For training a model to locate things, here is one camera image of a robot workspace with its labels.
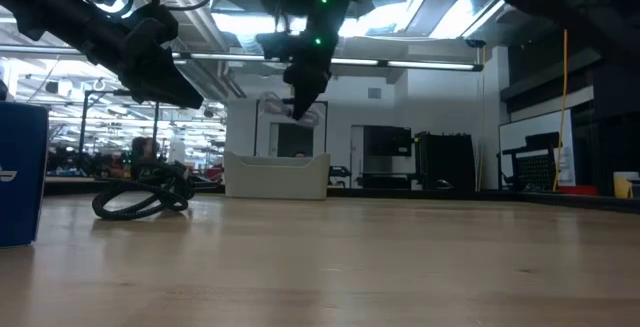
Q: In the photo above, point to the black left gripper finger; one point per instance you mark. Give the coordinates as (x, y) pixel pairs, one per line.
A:
(177, 87)
(140, 87)

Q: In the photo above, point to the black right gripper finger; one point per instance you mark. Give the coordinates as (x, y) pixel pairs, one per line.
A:
(317, 87)
(297, 92)

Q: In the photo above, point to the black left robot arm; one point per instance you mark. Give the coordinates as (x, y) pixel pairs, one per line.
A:
(45, 2)

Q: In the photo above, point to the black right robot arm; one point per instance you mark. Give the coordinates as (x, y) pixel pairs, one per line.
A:
(575, 2)

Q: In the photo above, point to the person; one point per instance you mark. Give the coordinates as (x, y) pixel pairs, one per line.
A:
(145, 149)

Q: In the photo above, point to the white plastic bin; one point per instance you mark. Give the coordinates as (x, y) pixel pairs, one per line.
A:
(277, 177)

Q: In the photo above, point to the black monitor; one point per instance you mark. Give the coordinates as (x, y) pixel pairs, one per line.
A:
(387, 141)

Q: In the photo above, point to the long ceiling light strip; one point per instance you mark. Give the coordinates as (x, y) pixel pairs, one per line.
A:
(410, 64)

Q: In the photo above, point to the blue box with white print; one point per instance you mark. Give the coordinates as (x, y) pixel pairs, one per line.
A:
(20, 172)

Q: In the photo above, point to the black cabinet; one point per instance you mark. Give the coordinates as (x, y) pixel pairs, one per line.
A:
(445, 162)

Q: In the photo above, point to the whiteboard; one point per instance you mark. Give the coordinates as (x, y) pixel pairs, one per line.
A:
(535, 124)

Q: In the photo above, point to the black pegboard cart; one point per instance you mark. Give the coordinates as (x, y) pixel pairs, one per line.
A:
(535, 169)

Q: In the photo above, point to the red flat object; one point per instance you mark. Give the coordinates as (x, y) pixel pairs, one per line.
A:
(577, 190)

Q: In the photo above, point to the yellow cup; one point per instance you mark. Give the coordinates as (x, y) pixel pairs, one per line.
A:
(624, 185)

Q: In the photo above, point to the black metal frame stand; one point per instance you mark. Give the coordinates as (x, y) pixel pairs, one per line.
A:
(156, 127)

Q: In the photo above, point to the black door frame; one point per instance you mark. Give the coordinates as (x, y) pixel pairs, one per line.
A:
(256, 127)

